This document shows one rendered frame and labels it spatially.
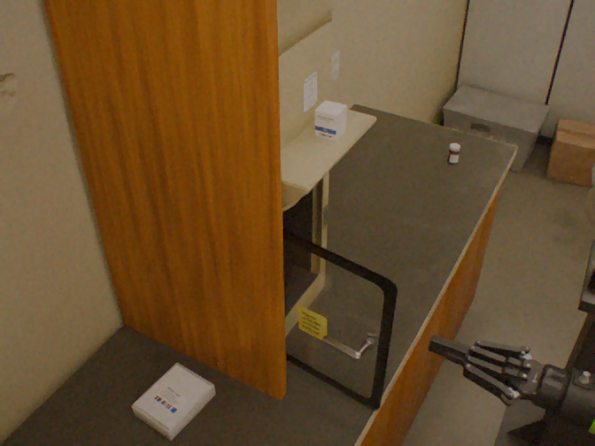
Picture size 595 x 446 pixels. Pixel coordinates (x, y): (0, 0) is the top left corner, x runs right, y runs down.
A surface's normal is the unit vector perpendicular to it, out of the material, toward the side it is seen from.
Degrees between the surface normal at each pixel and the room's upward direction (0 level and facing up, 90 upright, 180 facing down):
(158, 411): 0
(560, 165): 92
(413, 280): 0
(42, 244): 90
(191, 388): 0
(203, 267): 90
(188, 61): 90
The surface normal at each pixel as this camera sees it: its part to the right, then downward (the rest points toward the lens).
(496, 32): -0.50, 0.55
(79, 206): 0.87, 0.30
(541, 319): -0.01, -0.78
